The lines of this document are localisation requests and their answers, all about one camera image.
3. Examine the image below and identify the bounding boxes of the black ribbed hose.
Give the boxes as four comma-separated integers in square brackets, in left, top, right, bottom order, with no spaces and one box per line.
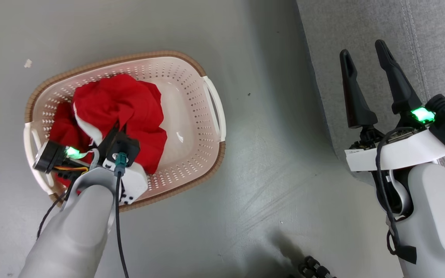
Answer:
[290,256,338,278]

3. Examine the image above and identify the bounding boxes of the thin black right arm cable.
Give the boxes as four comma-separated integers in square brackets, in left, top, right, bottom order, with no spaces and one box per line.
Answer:
[375,127,417,265]

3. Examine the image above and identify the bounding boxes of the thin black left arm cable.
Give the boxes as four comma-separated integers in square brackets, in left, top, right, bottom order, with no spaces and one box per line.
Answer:
[36,181,77,241]
[115,172,130,278]

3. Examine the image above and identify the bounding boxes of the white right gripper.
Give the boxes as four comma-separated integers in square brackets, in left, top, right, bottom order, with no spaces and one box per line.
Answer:
[340,39,445,172]

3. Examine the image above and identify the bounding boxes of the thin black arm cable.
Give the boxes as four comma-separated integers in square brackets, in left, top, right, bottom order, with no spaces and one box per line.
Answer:
[375,127,417,265]
[36,181,77,241]
[115,172,130,278]

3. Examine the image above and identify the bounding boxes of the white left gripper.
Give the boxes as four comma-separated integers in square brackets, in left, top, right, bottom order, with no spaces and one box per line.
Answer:
[98,122,148,205]

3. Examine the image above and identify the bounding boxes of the grey fabric sofa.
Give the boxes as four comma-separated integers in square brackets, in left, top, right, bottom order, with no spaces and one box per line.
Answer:
[296,0,445,190]

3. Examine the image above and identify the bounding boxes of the red basketball jersey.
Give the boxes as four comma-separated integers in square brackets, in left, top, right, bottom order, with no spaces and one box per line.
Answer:
[49,73,168,186]

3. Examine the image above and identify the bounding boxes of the beige perforated laundry basket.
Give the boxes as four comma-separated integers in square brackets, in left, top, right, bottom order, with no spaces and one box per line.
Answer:
[24,50,227,212]

